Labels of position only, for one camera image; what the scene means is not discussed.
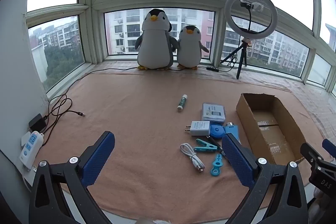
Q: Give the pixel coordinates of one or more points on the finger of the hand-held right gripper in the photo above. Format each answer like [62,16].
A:
[330,148]
[323,174]

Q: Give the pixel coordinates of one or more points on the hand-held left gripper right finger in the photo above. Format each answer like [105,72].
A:
[237,158]

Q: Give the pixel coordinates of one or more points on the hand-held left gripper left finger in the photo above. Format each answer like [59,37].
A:
[98,158]

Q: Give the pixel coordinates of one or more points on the small blue plastic tool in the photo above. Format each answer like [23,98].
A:
[216,165]

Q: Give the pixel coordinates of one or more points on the blue phone stand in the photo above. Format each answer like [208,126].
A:
[234,132]

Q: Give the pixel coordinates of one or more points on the black pen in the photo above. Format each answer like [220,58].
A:
[214,143]

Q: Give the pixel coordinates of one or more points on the round blue tape measure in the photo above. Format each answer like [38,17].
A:
[217,131]

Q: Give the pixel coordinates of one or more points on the teal plastic clip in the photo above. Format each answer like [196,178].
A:
[203,148]

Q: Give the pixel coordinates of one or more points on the cardboard box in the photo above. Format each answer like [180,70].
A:
[270,132]

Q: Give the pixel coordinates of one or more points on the white charger plug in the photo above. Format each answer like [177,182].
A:
[199,128]

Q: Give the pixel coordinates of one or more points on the clear plastic case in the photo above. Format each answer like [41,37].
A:
[213,111]

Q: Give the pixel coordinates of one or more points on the green and white glue stick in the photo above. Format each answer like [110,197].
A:
[182,103]

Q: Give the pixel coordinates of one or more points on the white power strip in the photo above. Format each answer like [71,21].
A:
[30,148]

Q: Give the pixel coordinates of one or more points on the black power adapter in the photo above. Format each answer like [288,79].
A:
[36,123]

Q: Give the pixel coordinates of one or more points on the small penguin plush toy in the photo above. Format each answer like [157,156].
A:
[189,48]

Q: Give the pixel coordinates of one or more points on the large penguin plush toy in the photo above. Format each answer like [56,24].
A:
[155,40]

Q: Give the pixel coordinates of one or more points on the white window frame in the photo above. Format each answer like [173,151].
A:
[92,3]

